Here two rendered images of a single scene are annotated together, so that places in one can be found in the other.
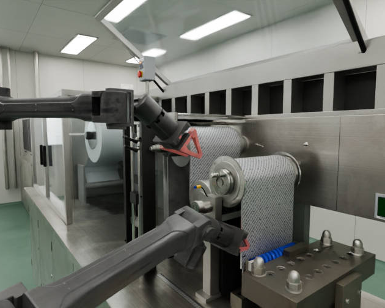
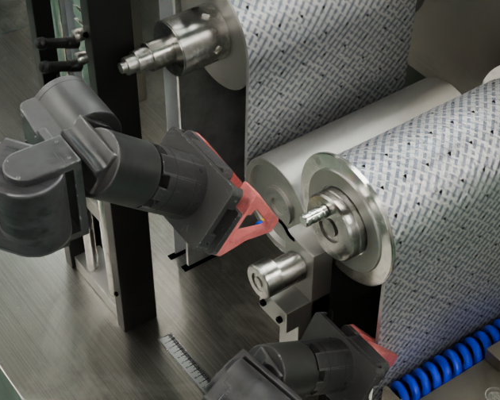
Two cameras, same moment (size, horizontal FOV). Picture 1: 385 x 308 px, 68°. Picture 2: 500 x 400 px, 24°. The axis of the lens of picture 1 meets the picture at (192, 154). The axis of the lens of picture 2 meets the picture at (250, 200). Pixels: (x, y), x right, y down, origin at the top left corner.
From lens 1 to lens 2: 67 cm
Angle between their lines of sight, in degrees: 38
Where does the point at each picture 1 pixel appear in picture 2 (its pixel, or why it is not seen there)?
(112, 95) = (28, 205)
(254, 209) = (418, 286)
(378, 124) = not seen: outside the picture
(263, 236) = (437, 323)
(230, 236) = (342, 379)
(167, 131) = (178, 211)
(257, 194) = (431, 254)
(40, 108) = not seen: outside the picture
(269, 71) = not seen: outside the picture
